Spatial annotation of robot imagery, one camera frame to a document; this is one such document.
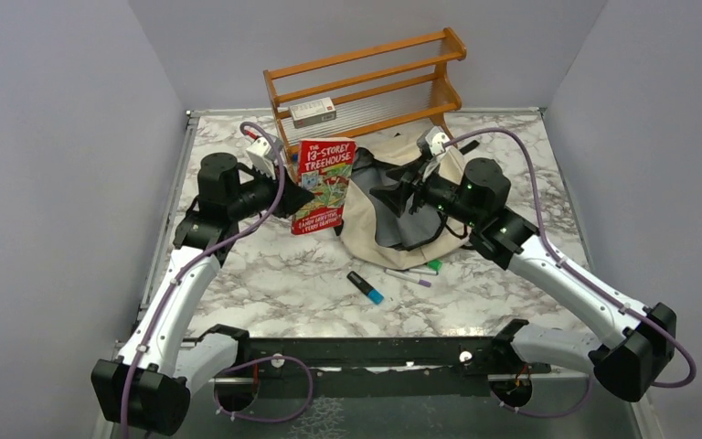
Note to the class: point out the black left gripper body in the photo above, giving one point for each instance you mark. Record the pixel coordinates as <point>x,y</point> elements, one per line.
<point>253,198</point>

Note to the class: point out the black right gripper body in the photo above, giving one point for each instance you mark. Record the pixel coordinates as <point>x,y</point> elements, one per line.
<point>443,195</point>

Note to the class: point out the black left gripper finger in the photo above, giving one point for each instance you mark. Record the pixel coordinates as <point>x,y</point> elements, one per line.
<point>271,171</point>
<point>292,200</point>

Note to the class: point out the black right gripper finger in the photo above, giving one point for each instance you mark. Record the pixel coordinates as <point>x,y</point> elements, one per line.
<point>399,198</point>
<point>409,175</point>

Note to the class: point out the red Treehouse book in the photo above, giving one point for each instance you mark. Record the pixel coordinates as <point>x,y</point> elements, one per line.
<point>324,168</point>

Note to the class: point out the beige canvas backpack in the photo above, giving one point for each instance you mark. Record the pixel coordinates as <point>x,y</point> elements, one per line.
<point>371,232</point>

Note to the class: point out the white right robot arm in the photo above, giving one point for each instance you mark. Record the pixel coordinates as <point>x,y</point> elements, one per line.
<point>629,343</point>

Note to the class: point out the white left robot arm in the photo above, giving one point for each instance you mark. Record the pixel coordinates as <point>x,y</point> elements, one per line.
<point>150,382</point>

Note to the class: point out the green-capped marker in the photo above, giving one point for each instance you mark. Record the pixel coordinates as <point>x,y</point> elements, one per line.
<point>435,265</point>

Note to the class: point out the white red box on shelf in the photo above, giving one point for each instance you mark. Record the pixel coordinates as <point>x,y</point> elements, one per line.
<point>313,112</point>

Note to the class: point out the white purple-capped pen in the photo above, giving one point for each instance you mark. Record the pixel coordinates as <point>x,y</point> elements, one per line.
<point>407,278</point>

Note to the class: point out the wooden two-tier shelf rack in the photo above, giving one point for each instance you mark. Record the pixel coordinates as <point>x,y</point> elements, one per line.
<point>372,89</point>

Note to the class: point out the black blue highlighter marker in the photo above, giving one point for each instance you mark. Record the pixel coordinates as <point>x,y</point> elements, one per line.
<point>365,288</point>

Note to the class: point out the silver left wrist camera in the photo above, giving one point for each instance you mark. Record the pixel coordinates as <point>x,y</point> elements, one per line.
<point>261,153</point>

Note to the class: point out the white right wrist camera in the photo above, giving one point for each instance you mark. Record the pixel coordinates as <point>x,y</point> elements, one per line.
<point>431,144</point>

